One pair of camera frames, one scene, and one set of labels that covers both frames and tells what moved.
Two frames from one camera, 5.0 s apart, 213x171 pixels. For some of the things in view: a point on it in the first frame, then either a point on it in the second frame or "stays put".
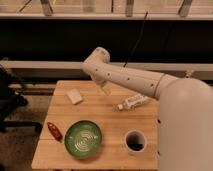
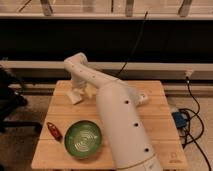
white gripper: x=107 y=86 -> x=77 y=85
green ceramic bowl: x=83 y=139 stays put
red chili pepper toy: x=52 y=127 stays put
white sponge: x=75 y=96 stays put
